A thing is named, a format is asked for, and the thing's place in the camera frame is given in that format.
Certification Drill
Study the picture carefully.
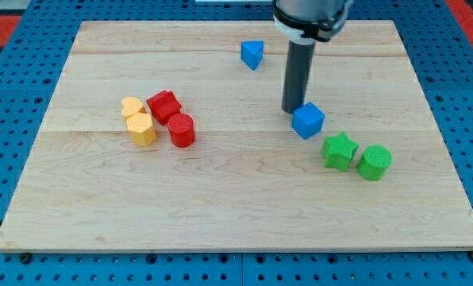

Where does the blue triangle block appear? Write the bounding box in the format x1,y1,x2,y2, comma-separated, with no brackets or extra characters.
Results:
240,41,264,70

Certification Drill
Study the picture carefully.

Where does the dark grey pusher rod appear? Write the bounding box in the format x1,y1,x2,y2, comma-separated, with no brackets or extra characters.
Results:
282,41,315,114

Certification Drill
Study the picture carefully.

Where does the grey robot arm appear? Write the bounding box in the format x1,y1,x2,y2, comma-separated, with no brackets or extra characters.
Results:
272,0,354,45

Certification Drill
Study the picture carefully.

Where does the blue cube block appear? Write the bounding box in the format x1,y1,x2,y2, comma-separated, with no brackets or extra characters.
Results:
291,102,325,140

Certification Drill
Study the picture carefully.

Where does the red cylinder block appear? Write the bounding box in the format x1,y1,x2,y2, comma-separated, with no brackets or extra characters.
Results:
167,114,195,148

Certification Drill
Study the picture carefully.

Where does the wooden board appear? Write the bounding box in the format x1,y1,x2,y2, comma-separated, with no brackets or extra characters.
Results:
0,20,473,253

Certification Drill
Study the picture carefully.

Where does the red cross-shaped block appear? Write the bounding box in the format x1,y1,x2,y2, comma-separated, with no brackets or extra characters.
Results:
146,90,182,126

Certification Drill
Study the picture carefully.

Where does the yellow hexagon block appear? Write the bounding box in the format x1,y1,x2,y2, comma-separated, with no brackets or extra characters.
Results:
126,113,157,146

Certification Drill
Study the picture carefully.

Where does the green star block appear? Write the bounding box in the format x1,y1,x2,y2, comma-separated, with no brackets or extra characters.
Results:
321,132,360,172

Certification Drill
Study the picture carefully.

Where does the yellow heart block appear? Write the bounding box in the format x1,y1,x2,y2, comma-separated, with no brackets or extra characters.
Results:
121,97,146,120

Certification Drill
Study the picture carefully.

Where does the green cylinder block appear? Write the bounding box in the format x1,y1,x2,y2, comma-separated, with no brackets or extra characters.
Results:
356,145,392,181

